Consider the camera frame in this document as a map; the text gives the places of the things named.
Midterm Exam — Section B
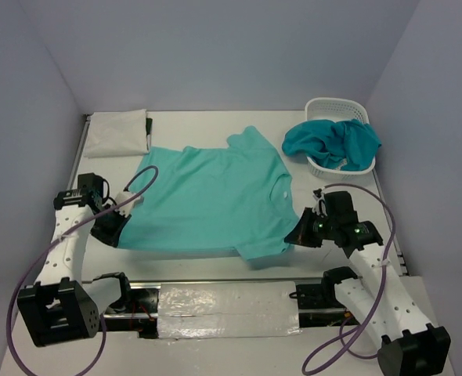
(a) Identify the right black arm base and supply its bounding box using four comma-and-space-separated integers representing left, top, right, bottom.
289, 266, 358, 309

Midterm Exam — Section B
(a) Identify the white plastic laundry basket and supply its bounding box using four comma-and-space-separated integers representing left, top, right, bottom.
300, 97, 381, 181

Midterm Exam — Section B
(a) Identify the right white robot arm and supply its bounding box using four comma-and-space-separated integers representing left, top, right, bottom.
285, 183, 451, 375

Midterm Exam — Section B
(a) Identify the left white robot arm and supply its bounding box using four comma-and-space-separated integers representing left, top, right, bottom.
17, 173, 142, 347

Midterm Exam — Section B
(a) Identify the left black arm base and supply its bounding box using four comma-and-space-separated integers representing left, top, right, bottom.
92, 272, 159, 322

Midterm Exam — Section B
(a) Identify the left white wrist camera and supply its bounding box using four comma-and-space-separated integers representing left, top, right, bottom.
114, 190, 144, 217

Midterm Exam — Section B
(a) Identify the teal t-shirt in basket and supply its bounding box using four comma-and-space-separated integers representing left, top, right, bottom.
282, 119, 381, 172

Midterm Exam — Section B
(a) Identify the white and green t-shirt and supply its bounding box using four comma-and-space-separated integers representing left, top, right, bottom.
83, 109, 153, 158

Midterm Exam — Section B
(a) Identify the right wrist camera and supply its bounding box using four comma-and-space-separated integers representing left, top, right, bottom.
312, 187, 327, 217

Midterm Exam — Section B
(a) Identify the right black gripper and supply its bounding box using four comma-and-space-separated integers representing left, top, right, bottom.
284, 207, 337, 248

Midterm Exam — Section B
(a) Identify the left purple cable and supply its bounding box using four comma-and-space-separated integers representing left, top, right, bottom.
5, 165, 161, 376

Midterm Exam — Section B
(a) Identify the silver tape sheet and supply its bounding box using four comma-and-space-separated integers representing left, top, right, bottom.
157, 281, 300, 339

